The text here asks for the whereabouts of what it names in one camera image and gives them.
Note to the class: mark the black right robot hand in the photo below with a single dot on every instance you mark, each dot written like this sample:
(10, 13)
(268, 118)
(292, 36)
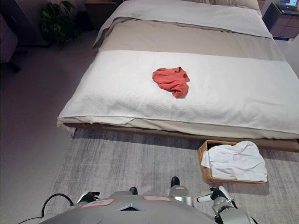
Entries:
(219, 193)

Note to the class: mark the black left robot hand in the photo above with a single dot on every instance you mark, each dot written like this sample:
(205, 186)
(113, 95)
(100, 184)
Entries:
(88, 196)

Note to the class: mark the red cloth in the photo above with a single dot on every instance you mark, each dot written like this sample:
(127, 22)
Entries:
(170, 80)

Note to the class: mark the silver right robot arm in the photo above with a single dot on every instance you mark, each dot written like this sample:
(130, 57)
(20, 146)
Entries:
(233, 214)

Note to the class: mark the woven wicker basket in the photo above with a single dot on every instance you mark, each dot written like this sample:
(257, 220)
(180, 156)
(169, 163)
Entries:
(205, 170)

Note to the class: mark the low bed with beige base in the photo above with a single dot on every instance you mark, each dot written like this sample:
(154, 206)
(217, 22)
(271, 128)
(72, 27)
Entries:
(187, 129)

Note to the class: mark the white bed mattress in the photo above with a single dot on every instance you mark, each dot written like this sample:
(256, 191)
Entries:
(116, 93)

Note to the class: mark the crumpled white cloth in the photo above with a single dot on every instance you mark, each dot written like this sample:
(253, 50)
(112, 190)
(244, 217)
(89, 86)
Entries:
(236, 161)

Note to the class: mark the silver right robot leg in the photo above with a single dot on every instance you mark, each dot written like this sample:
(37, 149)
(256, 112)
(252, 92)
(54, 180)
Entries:
(181, 194)

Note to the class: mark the silver robot body legs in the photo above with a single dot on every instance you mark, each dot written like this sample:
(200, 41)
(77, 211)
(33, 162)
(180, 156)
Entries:
(116, 163)

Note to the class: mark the black left robot foot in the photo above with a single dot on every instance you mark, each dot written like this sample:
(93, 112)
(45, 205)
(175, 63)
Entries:
(133, 190)

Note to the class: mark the black robot foot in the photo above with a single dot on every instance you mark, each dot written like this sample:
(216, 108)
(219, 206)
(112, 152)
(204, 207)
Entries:
(133, 190)
(175, 181)

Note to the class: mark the silver robot torso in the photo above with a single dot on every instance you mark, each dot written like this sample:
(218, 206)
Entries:
(130, 214)

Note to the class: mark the black right robot foot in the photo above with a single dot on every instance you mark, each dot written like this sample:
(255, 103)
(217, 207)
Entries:
(175, 181)

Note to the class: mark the beige duvet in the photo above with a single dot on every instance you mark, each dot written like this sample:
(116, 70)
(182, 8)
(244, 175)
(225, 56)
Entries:
(163, 39)

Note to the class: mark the dark purple armchair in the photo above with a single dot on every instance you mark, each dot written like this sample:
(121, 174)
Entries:
(7, 42)

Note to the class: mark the green potted plant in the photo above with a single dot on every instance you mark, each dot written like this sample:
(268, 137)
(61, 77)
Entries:
(58, 21)

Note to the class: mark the brown bedside table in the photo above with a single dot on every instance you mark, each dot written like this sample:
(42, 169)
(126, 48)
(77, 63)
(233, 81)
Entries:
(285, 25)

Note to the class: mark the white folded top sheet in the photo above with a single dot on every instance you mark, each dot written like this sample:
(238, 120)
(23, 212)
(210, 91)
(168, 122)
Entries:
(187, 11)

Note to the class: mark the dark wooden bedside table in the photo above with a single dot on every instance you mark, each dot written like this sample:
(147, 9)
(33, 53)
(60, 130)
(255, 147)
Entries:
(102, 11)

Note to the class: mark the dark wooden cabinet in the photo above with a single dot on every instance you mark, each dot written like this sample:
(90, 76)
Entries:
(23, 18)

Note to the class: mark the beige pillow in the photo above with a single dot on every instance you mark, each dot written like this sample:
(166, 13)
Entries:
(245, 3)

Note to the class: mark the open laptop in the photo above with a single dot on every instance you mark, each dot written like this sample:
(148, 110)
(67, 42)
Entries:
(288, 5)

